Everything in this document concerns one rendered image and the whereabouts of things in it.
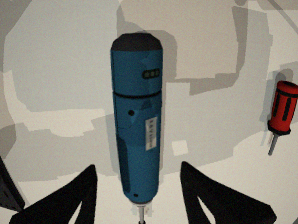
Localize red hand screwdriver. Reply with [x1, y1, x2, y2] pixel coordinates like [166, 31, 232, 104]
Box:
[267, 81, 298, 155]

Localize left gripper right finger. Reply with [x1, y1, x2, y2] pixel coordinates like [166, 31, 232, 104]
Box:
[180, 161, 277, 224]

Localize dark blue electric screwdriver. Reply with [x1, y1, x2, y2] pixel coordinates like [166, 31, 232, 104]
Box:
[110, 33, 163, 224]

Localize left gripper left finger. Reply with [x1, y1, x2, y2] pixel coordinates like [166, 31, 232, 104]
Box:
[9, 164, 98, 224]

